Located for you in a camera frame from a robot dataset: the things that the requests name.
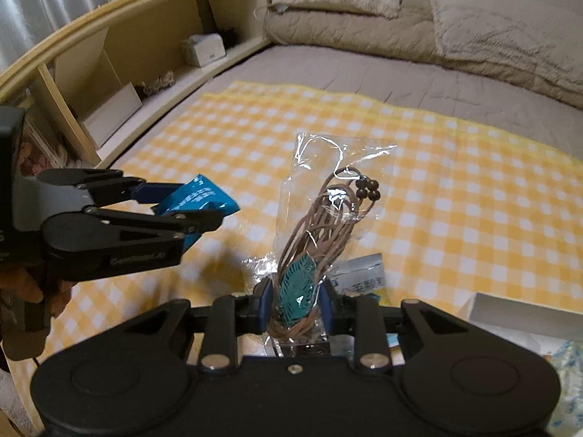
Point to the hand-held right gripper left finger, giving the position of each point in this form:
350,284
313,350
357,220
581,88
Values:
264,307

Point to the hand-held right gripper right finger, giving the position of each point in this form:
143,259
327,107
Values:
327,307

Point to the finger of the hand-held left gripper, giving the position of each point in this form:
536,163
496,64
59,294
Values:
104,184
150,225

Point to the blue packet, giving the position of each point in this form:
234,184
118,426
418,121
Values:
200,198

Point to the white cardboard box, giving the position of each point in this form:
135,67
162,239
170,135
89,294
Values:
510,318

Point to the pale patterned plastic packet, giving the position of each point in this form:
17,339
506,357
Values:
567,373

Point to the person's left hand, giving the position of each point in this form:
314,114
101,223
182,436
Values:
22,284

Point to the white printed packet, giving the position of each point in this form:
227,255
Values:
360,275

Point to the framed picture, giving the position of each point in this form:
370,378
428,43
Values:
43,145

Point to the white folder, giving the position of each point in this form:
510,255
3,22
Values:
114,116

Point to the small trinkets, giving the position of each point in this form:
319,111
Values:
157,83

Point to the wooden shelf unit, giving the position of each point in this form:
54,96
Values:
114,54

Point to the white tissue box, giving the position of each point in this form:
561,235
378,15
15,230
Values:
205,50

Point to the yellow checked cloth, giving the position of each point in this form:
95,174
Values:
455,191

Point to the dark fuzzy object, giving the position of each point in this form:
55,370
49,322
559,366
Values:
229,36

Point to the rolled beige comforter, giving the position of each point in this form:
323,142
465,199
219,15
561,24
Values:
346,32

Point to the folded beige quilt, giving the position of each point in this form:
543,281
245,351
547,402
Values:
510,22

